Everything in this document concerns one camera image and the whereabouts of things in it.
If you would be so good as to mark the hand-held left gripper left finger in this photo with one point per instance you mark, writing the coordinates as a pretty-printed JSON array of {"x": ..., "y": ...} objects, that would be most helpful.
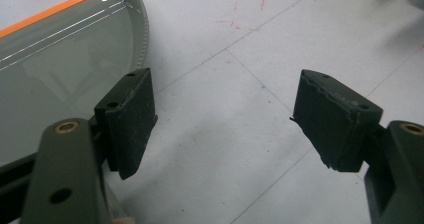
[{"x": 131, "y": 124}]

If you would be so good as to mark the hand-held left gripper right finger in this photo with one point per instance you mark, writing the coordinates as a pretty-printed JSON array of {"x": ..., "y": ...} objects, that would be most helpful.
[{"x": 333, "y": 124}]

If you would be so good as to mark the grey bin with orange rim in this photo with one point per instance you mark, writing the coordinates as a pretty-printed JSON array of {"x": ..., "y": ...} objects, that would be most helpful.
[{"x": 66, "y": 67}]

